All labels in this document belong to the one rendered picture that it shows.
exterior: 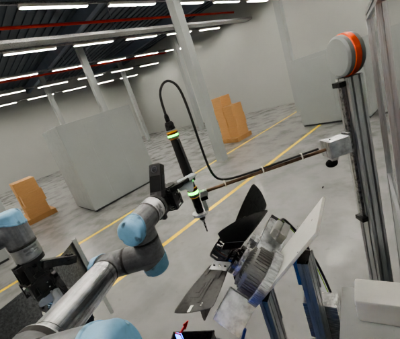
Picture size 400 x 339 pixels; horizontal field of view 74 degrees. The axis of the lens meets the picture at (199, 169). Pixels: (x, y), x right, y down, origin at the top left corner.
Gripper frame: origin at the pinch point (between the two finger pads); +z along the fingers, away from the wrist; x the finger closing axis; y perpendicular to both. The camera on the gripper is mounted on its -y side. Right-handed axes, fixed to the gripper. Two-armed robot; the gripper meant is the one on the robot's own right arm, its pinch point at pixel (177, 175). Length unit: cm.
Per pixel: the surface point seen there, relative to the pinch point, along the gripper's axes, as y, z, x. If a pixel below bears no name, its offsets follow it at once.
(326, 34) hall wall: -81, 1255, 187
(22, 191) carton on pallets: 72, 381, -699
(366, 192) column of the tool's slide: 35, 33, 64
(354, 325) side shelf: 80, 8, 49
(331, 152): 13, 29, 53
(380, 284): 69, 18, 61
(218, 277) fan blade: 47.2, -0.3, 1.5
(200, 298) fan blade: 47.0, -11.5, -3.0
